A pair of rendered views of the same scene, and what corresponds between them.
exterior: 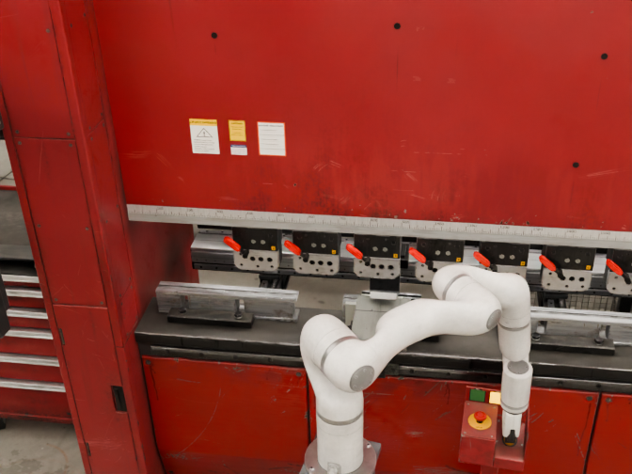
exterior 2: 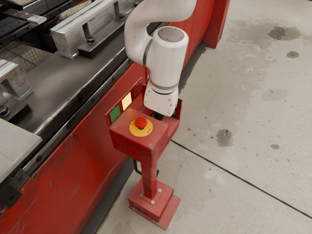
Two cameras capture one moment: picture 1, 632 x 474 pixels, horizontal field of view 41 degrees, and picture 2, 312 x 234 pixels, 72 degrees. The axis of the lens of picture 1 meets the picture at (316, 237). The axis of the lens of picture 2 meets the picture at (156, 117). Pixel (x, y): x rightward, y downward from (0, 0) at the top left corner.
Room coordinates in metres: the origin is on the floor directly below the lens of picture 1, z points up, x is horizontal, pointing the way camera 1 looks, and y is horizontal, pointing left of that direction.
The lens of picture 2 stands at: (1.77, -0.12, 1.31)
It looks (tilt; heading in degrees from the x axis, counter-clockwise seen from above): 50 degrees down; 286
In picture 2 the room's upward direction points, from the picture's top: straight up
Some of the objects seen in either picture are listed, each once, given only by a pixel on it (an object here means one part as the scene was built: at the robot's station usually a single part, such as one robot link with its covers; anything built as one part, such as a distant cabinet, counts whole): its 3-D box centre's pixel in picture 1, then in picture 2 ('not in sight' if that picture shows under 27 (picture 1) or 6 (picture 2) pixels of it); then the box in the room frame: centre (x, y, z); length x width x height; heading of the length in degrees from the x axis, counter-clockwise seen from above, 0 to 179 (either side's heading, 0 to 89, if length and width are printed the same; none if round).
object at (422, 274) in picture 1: (439, 254); not in sight; (2.29, -0.40, 1.18); 0.15 x 0.09 x 0.17; 81
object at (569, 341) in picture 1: (566, 343); (108, 33); (2.16, -0.81, 0.89); 0.30 x 0.05 x 0.03; 81
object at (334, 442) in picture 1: (339, 434); not in sight; (1.58, -0.05, 1.09); 0.19 x 0.19 x 0.18
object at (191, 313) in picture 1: (211, 317); not in sight; (2.36, 0.38, 0.89); 0.30 x 0.05 x 0.03; 81
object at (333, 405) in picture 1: (332, 365); not in sight; (1.61, -0.03, 1.30); 0.19 x 0.12 x 0.24; 29
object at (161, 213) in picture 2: not in sight; (155, 199); (1.90, -0.54, 0.06); 0.25 x 0.20 x 0.12; 166
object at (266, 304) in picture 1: (228, 301); not in sight; (2.41, 0.32, 0.92); 0.50 x 0.06 x 0.10; 81
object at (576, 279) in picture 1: (566, 261); not in sight; (2.22, -0.79, 1.18); 0.15 x 0.09 x 0.17; 81
